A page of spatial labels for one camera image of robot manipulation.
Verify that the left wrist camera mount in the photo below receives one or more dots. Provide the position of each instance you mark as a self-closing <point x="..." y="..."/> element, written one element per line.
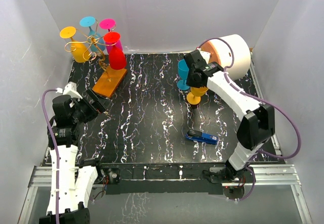
<point x="70" y="89"/>

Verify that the aluminium frame rail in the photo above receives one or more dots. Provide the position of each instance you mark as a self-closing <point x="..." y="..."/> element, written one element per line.
<point x="154" y="174"/>

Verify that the white cylinder with orange face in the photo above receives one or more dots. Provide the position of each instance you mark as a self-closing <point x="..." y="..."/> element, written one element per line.
<point x="223" y="50"/>

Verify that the blue black stapler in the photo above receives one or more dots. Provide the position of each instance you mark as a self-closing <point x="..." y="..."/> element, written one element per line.
<point x="199" y="136"/>

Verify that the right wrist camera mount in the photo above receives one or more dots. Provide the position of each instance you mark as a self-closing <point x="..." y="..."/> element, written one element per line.
<point x="205" y="55"/>

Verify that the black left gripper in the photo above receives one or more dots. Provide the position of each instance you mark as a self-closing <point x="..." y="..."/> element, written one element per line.
<point x="97" y="104"/>

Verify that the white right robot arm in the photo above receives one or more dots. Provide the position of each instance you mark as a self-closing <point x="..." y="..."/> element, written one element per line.
<point x="256" y="119"/>

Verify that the gold wire wine glass rack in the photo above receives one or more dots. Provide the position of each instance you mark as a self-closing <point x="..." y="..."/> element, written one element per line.
<point x="94" y="55"/>

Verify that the wooden rack base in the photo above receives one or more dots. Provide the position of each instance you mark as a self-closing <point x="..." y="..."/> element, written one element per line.
<point x="109" y="81"/>

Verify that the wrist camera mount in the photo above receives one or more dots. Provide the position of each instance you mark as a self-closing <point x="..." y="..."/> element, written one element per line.
<point x="70" y="89"/>
<point x="205" y="55"/>

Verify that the blue wine glass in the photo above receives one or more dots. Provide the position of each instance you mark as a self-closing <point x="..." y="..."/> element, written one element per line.
<point x="183" y="71"/>
<point x="94" y="38"/>

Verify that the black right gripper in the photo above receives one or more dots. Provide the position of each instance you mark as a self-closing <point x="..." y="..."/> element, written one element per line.
<point x="191" y="83"/>

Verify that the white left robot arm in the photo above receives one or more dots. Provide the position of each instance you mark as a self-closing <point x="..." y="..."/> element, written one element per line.
<point x="71" y="185"/>

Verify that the pink wine glass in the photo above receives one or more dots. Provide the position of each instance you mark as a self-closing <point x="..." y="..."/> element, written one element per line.
<point x="109" y="25"/>

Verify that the orange-yellow wine glass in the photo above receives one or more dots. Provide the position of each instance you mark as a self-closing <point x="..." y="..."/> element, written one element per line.
<point x="78" y="49"/>

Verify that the red wine glass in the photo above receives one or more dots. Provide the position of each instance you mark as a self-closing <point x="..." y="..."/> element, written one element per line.
<point x="116" y="56"/>

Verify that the yellow wine glass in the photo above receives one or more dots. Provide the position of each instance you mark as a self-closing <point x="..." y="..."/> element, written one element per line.
<point x="195" y="94"/>

